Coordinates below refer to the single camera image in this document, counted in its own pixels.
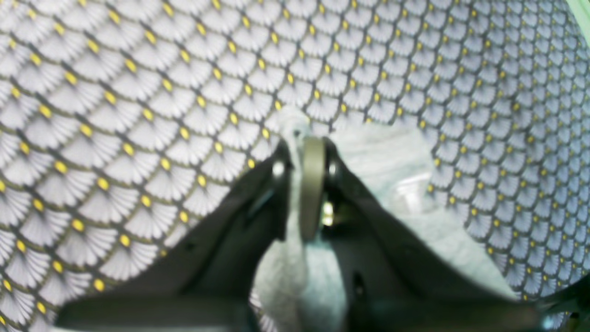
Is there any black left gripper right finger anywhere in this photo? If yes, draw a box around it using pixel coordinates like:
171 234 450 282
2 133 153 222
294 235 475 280
300 138 589 332

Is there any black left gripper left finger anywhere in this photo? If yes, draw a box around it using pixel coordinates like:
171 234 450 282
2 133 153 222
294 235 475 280
53 140 292 332

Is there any light grey T-shirt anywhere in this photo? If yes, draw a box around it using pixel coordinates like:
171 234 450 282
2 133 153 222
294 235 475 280
251 106 519 332

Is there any patterned blue fan tablecloth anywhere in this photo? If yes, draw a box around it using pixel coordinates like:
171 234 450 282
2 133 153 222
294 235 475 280
0 0 589 332

